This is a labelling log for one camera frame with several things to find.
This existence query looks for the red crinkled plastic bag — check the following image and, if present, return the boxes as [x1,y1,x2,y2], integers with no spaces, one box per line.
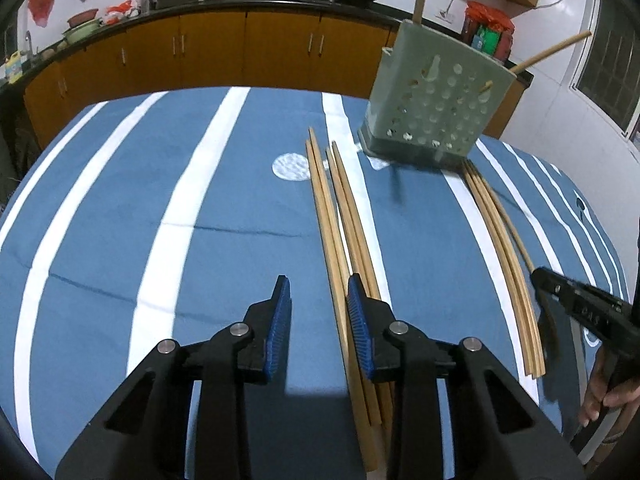
[465,1,516,31]

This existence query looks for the green pot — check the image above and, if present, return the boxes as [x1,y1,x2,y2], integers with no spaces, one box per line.
[62,19,103,43]

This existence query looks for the black kitchen countertop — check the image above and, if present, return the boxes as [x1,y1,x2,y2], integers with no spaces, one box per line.
[0,0,533,91]

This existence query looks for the light green perforated chopstick holder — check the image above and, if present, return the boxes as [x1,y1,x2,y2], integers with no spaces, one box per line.
[357,19,516,171]

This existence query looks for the yellow bottle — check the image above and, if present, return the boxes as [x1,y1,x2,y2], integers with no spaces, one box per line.
[4,50,25,83]

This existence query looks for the blue white striped tablecloth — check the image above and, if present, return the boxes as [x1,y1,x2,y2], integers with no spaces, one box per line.
[0,86,632,480]

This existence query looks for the person's right hand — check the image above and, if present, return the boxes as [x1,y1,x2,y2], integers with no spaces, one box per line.
[579,352,630,427]

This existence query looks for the red bowl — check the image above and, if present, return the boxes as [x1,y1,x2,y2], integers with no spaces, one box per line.
[67,8,100,28]

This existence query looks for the red carton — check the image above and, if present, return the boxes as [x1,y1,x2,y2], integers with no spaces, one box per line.
[495,27,515,63]

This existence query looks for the barred window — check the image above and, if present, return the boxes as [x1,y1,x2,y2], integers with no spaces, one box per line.
[570,0,640,136]

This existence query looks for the wooden kitchen base cabinets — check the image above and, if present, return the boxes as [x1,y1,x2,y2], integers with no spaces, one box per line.
[22,7,533,141]

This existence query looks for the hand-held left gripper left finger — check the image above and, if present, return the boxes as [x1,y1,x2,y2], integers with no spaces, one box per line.
[54,274,293,480]

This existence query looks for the green carton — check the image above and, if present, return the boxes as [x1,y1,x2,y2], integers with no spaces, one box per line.
[472,24,501,56]

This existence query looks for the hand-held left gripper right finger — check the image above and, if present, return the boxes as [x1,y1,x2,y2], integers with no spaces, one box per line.
[346,274,586,480]

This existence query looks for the red white plastic bag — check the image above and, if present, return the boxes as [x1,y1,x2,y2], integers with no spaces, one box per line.
[104,0,138,23]

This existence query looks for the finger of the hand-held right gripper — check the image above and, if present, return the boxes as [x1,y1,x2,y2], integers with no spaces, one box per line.
[531,267,576,311]

